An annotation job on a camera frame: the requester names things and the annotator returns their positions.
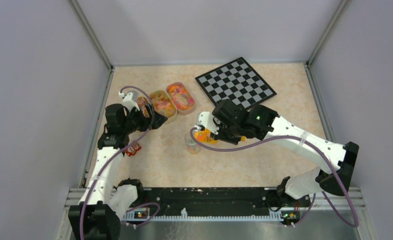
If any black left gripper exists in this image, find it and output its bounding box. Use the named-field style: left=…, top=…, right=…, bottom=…
left=122, top=102, right=167, bottom=134

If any yellow plastic scoop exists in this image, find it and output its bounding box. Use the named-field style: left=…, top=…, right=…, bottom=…
left=192, top=129, right=247, bottom=145

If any clear glass jar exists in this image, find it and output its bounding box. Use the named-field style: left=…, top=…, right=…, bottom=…
left=184, top=133, right=201, bottom=155

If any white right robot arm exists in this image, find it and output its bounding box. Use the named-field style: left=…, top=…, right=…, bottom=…
left=197, top=99, right=359, bottom=206

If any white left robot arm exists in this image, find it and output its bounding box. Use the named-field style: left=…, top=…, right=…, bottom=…
left=68, top=103, right=168, bottom=240

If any pink tray with candies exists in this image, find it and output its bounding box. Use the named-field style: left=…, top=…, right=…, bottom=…
left=166, top=82, right=196, bottom=115

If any cream tray with gummies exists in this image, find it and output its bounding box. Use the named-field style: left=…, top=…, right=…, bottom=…
left=149, top=89, right=178, bottom=124

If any yellow tray with lollipops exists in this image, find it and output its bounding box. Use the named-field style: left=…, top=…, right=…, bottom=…
left=137, top=96, right=152, bottom=119

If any red owl toy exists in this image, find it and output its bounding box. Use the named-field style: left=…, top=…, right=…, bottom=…
left=125, top=143, right=142, bottom=157

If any black white chessboard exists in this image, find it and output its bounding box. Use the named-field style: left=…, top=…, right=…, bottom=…
left=195, top=56, right=277, bottom=110

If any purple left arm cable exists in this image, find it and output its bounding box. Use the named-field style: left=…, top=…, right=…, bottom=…
left=79, top=85, right=162, bottom=240

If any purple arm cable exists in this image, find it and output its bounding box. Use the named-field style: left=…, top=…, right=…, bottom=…
left=79, top=85, right=162, bottom=240
left=189, top=126, right=360, bottom=229

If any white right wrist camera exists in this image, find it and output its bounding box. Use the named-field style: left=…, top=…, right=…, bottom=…
left=195, top=111, right=222, bottom=135

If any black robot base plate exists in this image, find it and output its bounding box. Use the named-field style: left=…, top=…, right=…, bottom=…
left=132, top=187, right=311, bottom=217

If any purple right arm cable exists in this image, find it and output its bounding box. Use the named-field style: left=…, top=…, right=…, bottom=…
left=189, top=126, right=360, bottom=229

